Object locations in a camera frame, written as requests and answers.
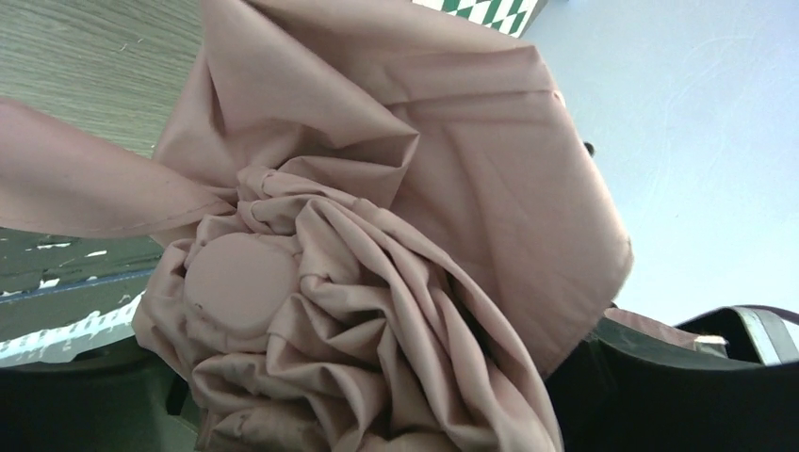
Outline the pink and black folding umbrella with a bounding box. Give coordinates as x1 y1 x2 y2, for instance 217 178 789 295
1 1 633 451

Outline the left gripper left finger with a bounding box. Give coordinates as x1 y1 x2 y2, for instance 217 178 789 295
1 338 199 451

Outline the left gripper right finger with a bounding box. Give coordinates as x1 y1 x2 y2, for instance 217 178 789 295
546 305 798 451

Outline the green white chessboard mat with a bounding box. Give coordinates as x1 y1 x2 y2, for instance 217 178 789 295
413 0 548 38

